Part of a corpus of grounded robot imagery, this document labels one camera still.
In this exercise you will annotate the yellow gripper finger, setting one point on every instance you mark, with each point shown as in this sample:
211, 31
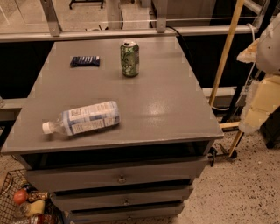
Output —
249, 54
263, 99

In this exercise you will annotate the blue label plastic water bottle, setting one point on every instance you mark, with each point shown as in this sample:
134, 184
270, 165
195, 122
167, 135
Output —
84, 119

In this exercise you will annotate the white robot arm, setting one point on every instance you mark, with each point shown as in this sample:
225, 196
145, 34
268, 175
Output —
268, 49

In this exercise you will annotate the green soda can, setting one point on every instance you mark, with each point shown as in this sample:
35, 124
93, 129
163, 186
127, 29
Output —
130, 58

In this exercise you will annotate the grey drawer cabinet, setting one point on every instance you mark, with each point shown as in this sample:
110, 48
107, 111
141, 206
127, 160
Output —
108, 147

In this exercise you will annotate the dark blue snack packet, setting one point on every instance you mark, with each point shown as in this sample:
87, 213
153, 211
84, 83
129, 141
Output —
85, 61

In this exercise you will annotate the grey metal railing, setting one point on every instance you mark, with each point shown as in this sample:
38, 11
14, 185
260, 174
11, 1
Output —
39, 20

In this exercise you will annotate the red round fruit toy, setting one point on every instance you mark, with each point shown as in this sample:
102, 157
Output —
20, 196

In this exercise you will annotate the yellow wooden easel frame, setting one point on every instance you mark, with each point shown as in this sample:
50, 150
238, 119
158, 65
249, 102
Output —
229, 70

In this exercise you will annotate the black wire basket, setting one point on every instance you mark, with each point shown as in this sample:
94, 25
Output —
14, 181

